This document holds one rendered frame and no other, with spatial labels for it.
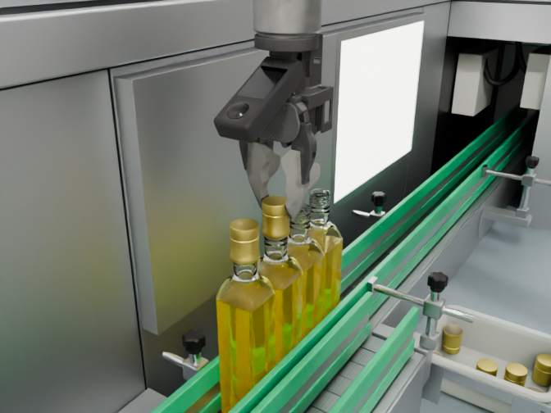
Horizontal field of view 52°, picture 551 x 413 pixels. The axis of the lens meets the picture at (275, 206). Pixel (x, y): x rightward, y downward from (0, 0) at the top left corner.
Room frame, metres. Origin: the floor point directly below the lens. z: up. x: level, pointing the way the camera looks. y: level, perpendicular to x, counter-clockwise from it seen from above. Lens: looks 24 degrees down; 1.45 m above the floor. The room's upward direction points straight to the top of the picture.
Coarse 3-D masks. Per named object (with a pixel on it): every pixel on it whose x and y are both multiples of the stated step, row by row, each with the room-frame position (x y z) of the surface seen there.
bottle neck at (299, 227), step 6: (306, 204) 0.69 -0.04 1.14; (306, 210) 0.67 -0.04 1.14; (300, 216) 0.67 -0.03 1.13; (306, 216) 0.67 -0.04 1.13; (294, 222) 0.67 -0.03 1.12; (300, 222) 0.67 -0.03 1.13; (306, 222) 0.67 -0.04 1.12; (294, 228) 0.67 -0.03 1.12; (300, 228) 0.67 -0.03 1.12; (306, 228) 0.67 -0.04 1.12; (294, 234) 0.67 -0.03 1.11; (300, 234) 0.67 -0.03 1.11; (306, 234) 0.67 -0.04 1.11; (294, 240) 0.67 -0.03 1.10; (300, 240) 0.67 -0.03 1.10; (306, 240) 0.67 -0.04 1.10
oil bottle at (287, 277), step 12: (264, 264) 0.62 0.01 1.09; (276, 264) 0.62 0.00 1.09; (288, 264) 0.62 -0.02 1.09; (276, 276) 0.61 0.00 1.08; (288, 276) 0.61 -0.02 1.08; (300, 276) 0.63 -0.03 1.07; (276, 288) 0.60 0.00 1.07; (288, 288) 0.61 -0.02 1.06; (300, 288) 0.63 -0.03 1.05; (276, 300) 0.60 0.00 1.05; (288, 300) 0.61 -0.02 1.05; (300, 300) 0.63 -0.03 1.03; (276, 312) 0.60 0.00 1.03; (288, 312) 0.61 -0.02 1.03; (300, 312) 0.63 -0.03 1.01; (276, 324) 0.60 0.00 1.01; (288, 324) 0.61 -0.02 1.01; (300, 324) 0.63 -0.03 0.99; (276, 336) 0.60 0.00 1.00; (288, 336) 0.61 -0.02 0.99; (300, 336) 0.64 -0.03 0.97; (276, 348) 0.60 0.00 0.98; (288, 348) 0.61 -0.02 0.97; (276, 360) 0.60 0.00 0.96
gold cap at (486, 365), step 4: (480, 360) 0.78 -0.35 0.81; (484, 360) 0.78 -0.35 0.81; (488, 360) 0.78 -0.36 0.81; (476, 364) 0.77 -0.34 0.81; (480, 364) 0.77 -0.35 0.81; (484, 364) 0.77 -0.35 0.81; (488, 364) 0.77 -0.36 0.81; (492, 364) 0.77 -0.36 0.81; (496, 364) 0.77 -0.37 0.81; (476, 368) 0.77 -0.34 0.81; (480, 368) 0.76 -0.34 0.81; (484, 368) 0.76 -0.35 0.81; (488, 368) 0.76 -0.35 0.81; (492, 368) 0.76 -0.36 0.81; (496, 368) 0.76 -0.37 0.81; (484, 372) 0.75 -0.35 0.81; (488, 372) 0.75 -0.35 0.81; (492, 372) 0.75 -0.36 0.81; (496, 372) 0.75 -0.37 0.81
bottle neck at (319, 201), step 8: (312, 192) 0.73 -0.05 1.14; (320, 192) 0.74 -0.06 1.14; (328, 192) 0.73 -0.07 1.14; (312, 200) 0.72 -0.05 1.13; (320, 200) 0.72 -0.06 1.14; (328, 200) 0.72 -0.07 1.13; (312, 208) 0.72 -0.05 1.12; (320, 208) 0.72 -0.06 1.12; (328, 208) 0.72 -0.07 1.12; (312, 216) 0.72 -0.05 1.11; (320, 216) 0.72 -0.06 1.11; (328, 216) 0.73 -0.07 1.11; (312, 224) 0.72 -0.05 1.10; (320, 224) 0.72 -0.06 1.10; (328, 224) 0.73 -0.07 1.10
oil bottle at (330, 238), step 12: (312, 228) 0.72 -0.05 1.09; (324, 228) 0.72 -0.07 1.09; (336, 228) 0.73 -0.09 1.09; (324, 240) 0.70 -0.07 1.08; (336, 240) 0.72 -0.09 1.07; (324, 252) 0.70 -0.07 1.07; (336, 252) 0.72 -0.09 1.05; (336, 264) 0.72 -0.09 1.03; (324, 276) 0.70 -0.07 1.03; (336, 276) 0.72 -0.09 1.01; (324, 288) 0.70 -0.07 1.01; (336, 288) 0.72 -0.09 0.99; (324, 300) 0.70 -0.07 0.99; (336, 300) 0.73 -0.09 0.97; (324, 312) 0.70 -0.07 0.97
